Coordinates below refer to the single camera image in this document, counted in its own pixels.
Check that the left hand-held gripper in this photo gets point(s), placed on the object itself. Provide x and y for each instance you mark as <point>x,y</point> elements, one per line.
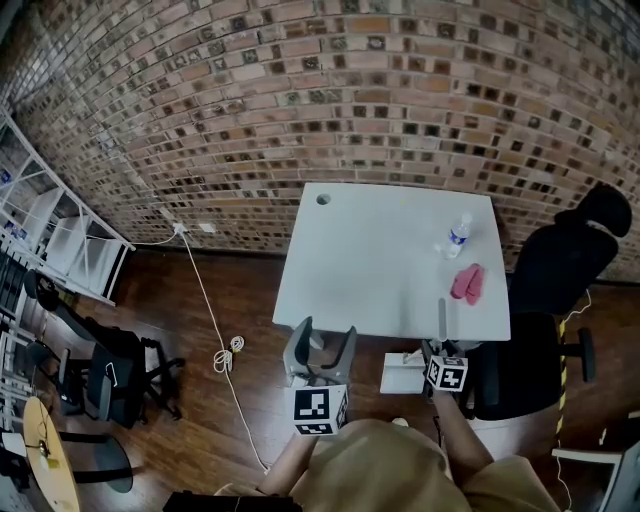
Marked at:
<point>317,407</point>

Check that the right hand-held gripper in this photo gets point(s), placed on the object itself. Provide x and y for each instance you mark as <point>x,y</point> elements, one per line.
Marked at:
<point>447,375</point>

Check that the person's left forearm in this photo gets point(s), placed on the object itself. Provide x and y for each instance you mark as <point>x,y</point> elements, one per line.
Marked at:
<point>295,460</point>

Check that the person's right forearm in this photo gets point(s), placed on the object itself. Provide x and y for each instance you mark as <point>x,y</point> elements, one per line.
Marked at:
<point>460,430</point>

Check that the pink cloth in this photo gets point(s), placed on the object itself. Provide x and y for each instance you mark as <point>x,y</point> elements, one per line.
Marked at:
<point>467,285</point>

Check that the black high-back office chair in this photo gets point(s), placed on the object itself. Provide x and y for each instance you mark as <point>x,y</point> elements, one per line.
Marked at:
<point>535,325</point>

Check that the white rectangular table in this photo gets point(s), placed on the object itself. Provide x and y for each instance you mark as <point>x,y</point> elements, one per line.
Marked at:
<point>375,260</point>

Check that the clear plastic water bottle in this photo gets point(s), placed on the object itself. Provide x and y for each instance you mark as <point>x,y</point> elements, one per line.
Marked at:
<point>457,237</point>

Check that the person's tan clothing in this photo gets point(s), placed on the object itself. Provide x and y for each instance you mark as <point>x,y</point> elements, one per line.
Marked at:
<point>385,475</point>

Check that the black mesh office chair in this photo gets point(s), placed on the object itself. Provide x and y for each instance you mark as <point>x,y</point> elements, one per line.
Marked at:
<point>110,375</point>

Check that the grey office chair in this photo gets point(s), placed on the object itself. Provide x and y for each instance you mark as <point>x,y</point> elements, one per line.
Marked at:
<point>50,375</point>

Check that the white metal shelf rack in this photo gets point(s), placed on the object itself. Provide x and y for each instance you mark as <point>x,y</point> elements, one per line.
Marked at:
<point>70,240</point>

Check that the round wooden table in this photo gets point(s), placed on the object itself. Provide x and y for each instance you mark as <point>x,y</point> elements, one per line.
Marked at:
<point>55,475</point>

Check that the white furniture frame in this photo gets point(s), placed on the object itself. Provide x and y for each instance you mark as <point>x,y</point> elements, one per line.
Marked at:
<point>595,470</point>

